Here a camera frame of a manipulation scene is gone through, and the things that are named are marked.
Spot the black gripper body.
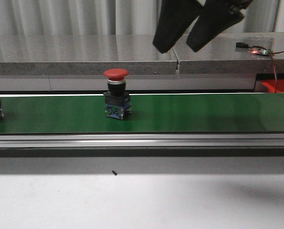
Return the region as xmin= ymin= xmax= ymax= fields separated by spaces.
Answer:
xmin=226 ymin=0 xmax=253 ymax=10

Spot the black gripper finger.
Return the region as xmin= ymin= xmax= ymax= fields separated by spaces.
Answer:
xmin=186 ymin=0 xmax=244 ymax=52
xmin=153 ymin=0 xmax=203 ymax=53

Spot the red push button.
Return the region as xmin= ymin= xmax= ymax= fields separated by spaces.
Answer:
xmin=103 ymin=68 xmax=132 ymax=120

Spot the black connector plug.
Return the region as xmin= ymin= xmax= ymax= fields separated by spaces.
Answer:
xmin=236 ymin=42 xmax=250 ymax=49

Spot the small green circuit board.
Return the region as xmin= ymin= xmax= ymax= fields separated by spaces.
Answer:
xmin=251 ymin=48 xmax=273 ymax=56

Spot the red plastic bin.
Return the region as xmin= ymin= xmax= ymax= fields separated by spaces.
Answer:
xmin=262 ymin=79 xmax=284 ymax=93

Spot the green conveyor belt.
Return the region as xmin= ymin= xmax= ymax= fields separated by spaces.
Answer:
xmin=0 ymin=93 xmax=284 ymax=134

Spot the grey pleated curtain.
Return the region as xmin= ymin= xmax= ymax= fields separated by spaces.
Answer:
xmin=0 ymin=0 xmax=284 ymax=36

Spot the grey stone countertop left slab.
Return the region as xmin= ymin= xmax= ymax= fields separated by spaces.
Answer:
xmin=0 ymin=35 xmax=177 ymax=76

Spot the red brown wire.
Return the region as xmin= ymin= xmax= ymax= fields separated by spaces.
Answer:
xmin=269 ymin=50 xmax=284 ymax=94

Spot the aluminium conveyor frame rail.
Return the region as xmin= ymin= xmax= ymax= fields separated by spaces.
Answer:
xmin=0 ymin=133 xmax=284 ymax=149

